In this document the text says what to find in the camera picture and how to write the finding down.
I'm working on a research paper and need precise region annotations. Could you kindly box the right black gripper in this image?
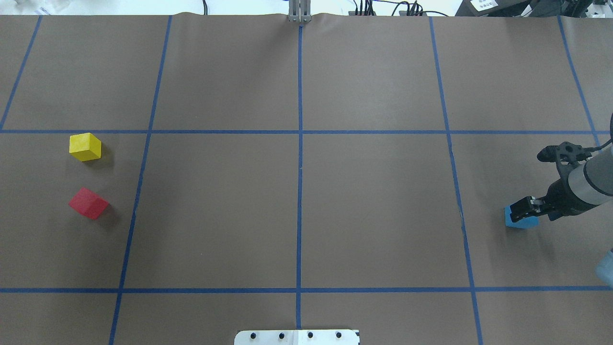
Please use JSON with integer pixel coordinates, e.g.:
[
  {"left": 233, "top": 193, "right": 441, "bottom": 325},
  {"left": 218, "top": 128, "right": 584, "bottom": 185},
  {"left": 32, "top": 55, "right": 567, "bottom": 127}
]
[{"left": 510, "top": 180, "right": 582, "bottom": 224}]

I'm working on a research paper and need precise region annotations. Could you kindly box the blue foam block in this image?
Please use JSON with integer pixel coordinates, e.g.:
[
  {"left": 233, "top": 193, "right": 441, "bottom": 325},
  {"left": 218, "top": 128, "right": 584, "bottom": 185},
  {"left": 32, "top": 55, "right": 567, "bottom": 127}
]
[{"left": 504, "top": 206, "right": 539, "bottom": 230}]

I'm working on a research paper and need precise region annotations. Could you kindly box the red foam block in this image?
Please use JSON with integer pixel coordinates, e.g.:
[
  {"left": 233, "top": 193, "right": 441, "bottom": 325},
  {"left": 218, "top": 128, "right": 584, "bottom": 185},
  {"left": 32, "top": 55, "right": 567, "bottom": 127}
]
[{"left": 68, "top": 187, "right": 109, "bottom": 220}]

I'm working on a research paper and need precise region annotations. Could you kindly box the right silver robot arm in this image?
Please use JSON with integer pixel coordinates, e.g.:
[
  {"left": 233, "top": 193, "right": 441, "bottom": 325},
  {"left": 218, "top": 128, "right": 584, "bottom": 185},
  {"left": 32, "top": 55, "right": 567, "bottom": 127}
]
[{"left": 504, "top": 139, "right": 613, "bottom": 229}]

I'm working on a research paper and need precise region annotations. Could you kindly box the yellow foam block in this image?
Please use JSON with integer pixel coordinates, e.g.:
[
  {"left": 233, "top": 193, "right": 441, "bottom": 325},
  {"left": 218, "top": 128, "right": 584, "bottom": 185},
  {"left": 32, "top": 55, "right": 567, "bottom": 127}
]
[{"left": 68, "top": 133, "right": 102, "bottom": 162}]

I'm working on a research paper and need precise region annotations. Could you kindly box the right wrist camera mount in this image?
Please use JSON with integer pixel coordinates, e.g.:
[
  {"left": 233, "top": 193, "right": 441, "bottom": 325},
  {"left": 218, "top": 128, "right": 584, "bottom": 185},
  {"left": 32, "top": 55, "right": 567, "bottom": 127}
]
[{"left": 536, "top": 141, "right": 595, "bottom": 168}]

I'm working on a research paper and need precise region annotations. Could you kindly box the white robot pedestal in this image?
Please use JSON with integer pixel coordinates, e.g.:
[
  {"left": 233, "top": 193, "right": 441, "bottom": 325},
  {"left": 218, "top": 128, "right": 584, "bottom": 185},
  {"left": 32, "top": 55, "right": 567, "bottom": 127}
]
[{"left": 234, "top": 329, "right": 361, "bottom": 345}]

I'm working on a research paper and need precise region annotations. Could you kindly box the aluminium frame post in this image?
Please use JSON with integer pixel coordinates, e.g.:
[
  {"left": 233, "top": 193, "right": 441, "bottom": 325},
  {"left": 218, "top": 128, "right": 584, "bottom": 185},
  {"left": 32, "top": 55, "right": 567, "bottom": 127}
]
[{"left": 287, "top": 0, "right": 312, "bottom": 23}]

